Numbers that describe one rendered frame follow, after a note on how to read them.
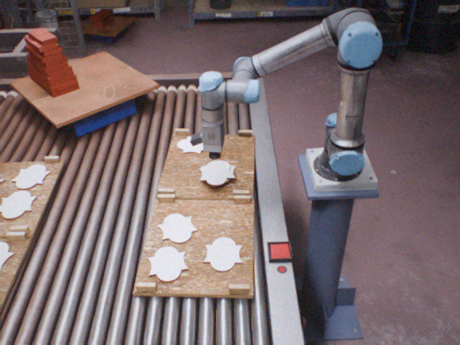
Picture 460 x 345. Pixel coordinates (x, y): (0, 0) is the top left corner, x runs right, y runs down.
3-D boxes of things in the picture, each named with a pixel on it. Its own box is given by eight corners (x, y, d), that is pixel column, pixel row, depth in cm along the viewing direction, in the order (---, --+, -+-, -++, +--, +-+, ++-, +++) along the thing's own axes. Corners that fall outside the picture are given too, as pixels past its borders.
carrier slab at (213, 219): (254, 203, 171) (254, 200, 170) (253, 298, 139) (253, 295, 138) (156, 202, 173) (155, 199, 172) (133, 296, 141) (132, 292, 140)
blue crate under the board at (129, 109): (105, 89, 241) (101, 71, 235) (139, 113, 222) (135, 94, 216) (46, 111, 225) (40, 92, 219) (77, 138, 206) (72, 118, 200)
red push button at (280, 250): (288, 246, 155) (288, 243, 155) (290, 260, 151) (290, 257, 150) (269, 246, 155) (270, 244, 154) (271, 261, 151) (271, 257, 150)
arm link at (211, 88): (224, 81, 150) (196, 81, 151) (224, 111, 157) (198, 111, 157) (226, 70, 156) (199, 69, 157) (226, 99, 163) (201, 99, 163)
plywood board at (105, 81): (105, 54, 250) (105, 50, 249) (159, 87, 220) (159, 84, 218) (9, 85, 224) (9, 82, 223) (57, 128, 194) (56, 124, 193)
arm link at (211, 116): (198, 111, 158) (203, 98, 164) (199, 122, 160) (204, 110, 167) (221, 111, 157) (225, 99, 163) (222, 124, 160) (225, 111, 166)
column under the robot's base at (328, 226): (346, 276, 261) (371, 144, 207) (363, 339, 231) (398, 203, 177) (275, 279, 260) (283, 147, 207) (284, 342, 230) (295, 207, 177)
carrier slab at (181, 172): (255, 137, 204) (255, 135, 203) (252, 202, 172) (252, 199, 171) (173, 136, 206) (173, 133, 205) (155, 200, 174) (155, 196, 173)
